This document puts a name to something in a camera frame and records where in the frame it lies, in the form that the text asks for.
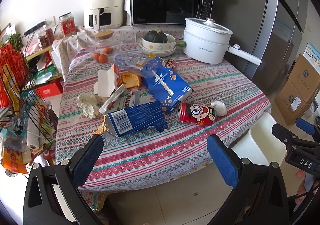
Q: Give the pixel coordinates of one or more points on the glass jar with wooden lid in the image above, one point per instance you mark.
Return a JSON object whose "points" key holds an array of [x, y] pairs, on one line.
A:
{"points": [[108, 38]]}

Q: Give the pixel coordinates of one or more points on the cardboard box upper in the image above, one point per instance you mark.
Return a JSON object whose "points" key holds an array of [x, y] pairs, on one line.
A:
{"points": [[305, 79]]}

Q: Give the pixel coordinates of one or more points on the white bowl with green handle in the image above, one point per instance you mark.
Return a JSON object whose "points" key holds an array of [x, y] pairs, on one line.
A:
{"points": [[172, 43]]}

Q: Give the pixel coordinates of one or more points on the stacked white plates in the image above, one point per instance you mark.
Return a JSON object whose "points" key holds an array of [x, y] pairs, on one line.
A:
{"points": [[163, 53]]}

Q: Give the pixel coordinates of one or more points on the paper notice on wall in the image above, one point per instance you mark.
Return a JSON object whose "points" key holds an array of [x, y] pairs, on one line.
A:
{"points": [[312, 56]]}

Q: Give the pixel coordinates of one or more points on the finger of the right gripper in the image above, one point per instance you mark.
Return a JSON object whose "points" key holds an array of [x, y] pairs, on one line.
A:
{"points": [[305, 126]]}

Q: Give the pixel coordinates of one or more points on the white stool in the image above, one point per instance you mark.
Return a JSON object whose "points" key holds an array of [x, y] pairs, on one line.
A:
{"points": [[259, 145]]}

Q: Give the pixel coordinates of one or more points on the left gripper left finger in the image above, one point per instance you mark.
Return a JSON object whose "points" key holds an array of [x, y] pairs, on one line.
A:
{"points": [[84, 160]]}

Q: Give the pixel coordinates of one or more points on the black microwave oven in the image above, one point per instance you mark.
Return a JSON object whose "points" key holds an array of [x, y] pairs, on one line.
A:
{"points": [[143, 12]]}

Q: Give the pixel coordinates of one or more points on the red cartoon drink can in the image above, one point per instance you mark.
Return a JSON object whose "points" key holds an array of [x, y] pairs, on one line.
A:
{"points": [[196, 114]]}

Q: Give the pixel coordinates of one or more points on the red labelled glass jar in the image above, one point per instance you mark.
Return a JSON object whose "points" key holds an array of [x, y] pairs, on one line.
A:
{"points": [[67, 24]]}

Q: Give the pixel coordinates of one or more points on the clear plastic bottle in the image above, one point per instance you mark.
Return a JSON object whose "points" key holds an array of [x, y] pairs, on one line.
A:
{"points": [[129, 62]]}

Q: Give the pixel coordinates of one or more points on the spice jar with red contents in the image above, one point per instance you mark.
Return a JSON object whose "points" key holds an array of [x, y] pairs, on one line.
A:
{"points": [[45, 36]]}

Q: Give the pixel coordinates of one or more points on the large blue snack box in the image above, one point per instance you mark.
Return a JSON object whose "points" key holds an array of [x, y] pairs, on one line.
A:
{"points": [[165, 84]]}

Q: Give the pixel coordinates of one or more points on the black wire rack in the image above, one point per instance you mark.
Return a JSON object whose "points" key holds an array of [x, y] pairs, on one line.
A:
{"points": [[28, 120]]}

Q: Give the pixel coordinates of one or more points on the crumpled white paper tissue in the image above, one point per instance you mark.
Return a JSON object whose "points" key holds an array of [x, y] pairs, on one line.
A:
{"points": [[89, 103]]}

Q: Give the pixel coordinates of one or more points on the floral cloth under appliances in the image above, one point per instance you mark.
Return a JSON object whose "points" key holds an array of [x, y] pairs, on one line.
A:
{"points": [[68, 47]]}

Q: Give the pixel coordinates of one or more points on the white electric cooking pot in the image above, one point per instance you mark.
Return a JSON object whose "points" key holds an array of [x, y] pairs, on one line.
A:
{"points": [[207, 42]]}

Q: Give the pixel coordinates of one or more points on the cream air fryer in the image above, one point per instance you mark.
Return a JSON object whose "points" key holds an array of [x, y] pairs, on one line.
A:
{"points": [[99, 14]]}

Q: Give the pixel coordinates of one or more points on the cardboard box lower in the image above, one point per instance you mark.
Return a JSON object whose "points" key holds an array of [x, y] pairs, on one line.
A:
{"points": [[291, 104]]}

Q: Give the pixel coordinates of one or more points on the dark green kabocha squash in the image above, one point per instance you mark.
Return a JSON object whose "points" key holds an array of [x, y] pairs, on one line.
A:
{"points": [[156, 36]]}

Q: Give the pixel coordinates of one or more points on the red box on shelf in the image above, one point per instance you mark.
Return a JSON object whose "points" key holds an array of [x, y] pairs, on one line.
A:
{"points": [[50, 89]]}

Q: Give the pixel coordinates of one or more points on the orange peel piece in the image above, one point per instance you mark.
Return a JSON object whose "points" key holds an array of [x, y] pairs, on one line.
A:
{"points": [[129, 80]]}

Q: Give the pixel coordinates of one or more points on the cardboard box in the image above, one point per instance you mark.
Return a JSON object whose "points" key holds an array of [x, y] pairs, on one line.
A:
{"points": [[291, 104], [305, 79]]}

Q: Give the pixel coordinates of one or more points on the grey refrigerator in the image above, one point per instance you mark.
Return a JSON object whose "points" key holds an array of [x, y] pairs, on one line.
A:
{"points": [[268, 29]]}

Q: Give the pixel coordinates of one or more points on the wooden shelf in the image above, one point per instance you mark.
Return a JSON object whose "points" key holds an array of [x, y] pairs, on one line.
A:
{"points": [[39, 52]]}

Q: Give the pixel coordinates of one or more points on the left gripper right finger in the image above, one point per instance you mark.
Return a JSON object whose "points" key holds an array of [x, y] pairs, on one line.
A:
{"points": [[226, 160]]}

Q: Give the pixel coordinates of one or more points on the person's right hand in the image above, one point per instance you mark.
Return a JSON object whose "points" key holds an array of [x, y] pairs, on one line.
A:
{"points": [[301, 189]]}

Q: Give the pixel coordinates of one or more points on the white orange food carton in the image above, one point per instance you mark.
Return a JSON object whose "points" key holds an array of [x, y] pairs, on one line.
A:
{"points": [[107, 82]]}

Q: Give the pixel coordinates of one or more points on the white snack wrapper packet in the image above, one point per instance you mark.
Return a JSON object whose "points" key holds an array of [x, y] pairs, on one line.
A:
{"points": [[120, 99]]}

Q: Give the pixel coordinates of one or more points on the blue carton box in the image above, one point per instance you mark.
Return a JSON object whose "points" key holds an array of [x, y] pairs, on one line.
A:
{"points": [[136, 118]]}

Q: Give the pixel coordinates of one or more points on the patterned striped tablecloth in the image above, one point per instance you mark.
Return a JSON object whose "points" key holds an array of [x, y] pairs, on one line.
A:
{"points": [[148, 157]]}

